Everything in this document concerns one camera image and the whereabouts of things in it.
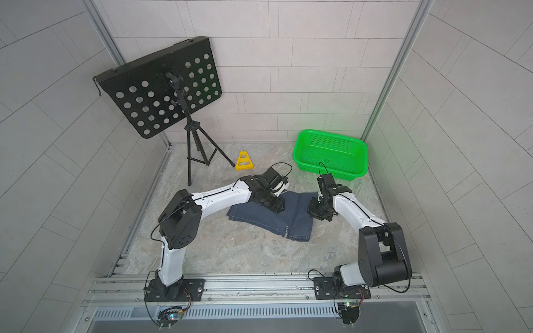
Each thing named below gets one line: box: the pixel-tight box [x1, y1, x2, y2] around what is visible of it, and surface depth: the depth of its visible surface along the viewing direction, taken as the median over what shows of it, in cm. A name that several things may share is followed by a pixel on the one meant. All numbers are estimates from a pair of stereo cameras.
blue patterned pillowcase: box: [226, 190, 319, 243], surface depth 88 cm
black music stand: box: [92, 36, 236, 186], surface depth 76 cm
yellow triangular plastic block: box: [235, 150, 255, 171], surface depth 110 cm
